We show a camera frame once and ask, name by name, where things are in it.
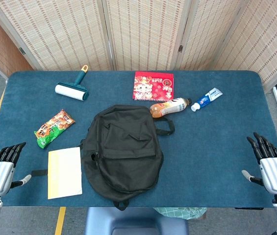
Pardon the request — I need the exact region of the black backpack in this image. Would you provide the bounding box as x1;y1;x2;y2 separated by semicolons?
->
31;104;176;211

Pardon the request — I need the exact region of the orange drink plastic bottle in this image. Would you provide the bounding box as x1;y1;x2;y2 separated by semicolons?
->
150;97;193;118

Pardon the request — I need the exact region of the teal handled white lint roller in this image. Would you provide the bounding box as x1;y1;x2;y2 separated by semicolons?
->
54;65;90;101

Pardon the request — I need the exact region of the yellow notebook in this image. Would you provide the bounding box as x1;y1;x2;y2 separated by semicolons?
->
48;146;83;200

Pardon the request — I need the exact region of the green checked cloth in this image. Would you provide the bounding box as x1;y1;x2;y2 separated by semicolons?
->
152;207;207;221

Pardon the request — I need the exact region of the blue table cover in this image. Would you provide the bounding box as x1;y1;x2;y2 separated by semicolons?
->
0;70;277;209

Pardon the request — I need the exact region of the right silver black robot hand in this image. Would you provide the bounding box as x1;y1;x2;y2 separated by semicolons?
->
241;132;277;195

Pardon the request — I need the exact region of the orange green snack bag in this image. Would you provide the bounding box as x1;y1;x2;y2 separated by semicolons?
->
34;109;76;149

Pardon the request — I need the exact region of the blue white toothpaste tube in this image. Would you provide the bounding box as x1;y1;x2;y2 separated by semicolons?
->
190;87;223;113

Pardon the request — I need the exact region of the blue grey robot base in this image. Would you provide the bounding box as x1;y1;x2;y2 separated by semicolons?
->
84;207;190;235

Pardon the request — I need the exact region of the bamboo folding screen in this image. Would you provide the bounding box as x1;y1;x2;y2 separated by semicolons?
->
0;0;277;93

